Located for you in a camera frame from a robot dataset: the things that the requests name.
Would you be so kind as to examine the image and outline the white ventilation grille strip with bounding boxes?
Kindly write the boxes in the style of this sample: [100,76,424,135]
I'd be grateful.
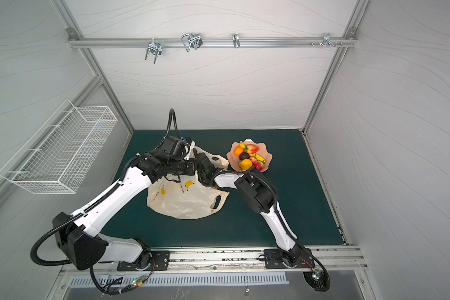
[69,272,290,288]

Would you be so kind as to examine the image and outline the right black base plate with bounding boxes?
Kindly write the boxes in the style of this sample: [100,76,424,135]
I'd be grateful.
[258,248,316,270]

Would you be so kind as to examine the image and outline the metal u-bolt clamp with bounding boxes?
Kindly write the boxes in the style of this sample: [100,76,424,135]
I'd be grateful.
[144,40,163,64]
[181,32,203,53]

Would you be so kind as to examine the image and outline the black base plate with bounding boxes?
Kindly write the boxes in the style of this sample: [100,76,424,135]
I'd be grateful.
[258,248,316,270]
[117,250,170,272]

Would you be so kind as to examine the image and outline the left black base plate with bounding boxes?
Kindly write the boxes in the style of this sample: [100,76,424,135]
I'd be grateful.
[117,250,170,272]

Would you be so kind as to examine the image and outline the black corrugated cable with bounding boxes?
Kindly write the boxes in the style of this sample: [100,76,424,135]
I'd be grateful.
[29,108,181,267]
[217,169,331,293]

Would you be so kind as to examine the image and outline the metal bracket with bolts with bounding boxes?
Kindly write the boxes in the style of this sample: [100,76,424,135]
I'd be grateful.
[310,33,343,48]

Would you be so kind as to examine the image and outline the yellow toy lemon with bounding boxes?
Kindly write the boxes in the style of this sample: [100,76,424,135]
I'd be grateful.
[239,159,253,171]

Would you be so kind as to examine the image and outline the small yellow-green toy banana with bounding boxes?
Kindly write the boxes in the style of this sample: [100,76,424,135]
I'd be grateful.
[252,154,267,164]

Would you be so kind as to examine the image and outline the white wire basket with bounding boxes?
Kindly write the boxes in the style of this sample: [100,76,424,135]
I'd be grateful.
[0,99,118,195]

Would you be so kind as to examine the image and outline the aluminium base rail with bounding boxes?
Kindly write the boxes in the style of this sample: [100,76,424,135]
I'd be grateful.
[59,245,368,276]

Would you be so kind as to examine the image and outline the aluminium top crossbar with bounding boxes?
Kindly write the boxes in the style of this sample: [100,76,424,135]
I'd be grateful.
[69,36,358,49]

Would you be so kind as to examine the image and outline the right black corrugated cable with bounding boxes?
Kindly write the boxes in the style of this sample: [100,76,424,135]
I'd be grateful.
[217,169,331,293]

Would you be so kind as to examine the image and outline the black round fan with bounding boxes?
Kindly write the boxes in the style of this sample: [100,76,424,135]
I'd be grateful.
[303,270,331,292]

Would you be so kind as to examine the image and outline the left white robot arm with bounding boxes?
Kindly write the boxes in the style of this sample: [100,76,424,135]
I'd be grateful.
[55,154,198,271]

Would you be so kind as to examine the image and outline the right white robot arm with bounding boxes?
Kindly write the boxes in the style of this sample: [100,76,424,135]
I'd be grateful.
[193,150,315,269]

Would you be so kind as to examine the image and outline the red strawberry toy upper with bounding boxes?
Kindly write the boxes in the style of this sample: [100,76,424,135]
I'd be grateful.
[244,144,259,155]

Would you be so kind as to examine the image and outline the orange toy fruit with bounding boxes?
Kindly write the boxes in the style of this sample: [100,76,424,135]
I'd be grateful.
[234,146,244,157]

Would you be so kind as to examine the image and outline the cream banana-print plastic bag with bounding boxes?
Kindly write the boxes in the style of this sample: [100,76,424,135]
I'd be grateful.
[142,139,229,220]

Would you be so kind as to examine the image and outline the dark brown toy fruit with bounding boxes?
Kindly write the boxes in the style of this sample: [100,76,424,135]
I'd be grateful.
[239,152,250,161]

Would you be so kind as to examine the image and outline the left black corrugated cable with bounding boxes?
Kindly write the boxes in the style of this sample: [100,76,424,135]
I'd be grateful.
[29,108,181,267]

